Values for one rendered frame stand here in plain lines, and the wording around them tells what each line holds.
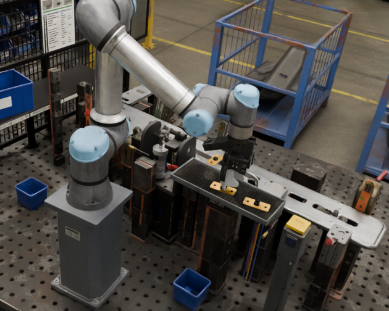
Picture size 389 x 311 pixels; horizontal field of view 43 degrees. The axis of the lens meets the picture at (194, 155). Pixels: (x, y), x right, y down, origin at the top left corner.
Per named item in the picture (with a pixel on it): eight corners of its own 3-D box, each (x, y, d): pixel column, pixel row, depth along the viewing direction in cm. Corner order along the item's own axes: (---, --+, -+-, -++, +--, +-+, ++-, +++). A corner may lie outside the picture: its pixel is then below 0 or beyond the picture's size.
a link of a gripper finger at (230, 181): (234, 199, 157) (239, 174, 153) (217, 192, 159) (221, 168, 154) (238, 194, 160) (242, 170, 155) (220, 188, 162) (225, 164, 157)
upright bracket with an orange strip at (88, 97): (92, 180, 234) (92, 84, 207) (91, 181, 233) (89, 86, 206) (88, 178, 235) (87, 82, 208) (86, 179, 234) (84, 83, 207)
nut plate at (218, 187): (236, 190, 163) (237, 187, 162) (233, 195, 160) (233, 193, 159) (213, 181, 165) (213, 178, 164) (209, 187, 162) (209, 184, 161)
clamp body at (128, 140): (145, 207, 222) (149, 136, 202) (128, 219, 214) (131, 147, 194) (129, 198, 226) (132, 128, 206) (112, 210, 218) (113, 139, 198)
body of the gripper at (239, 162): (244, 178, 152) (250, 145, 145) (218, 169, 154) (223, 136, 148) (252, 166, 158) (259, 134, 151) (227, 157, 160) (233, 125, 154)
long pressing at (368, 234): (391, 222, 185) (392, 219, 184) (373, 255, 169) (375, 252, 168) (113, 99, 243) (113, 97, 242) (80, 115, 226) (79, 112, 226)
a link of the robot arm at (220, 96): (188, 92, 139) (225, 100, 137) (198, 78, 148) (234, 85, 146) (185, 116, 143) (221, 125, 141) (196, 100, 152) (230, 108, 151)
